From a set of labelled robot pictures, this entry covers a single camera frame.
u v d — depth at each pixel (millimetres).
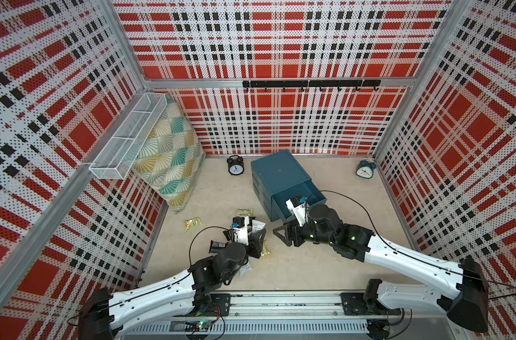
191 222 910
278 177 841
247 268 816
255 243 653
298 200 628
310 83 884
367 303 651
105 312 437
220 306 732
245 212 958
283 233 634
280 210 750
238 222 637
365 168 1078
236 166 1090
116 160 694
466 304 379
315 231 573
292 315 731
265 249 841
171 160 859
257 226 734
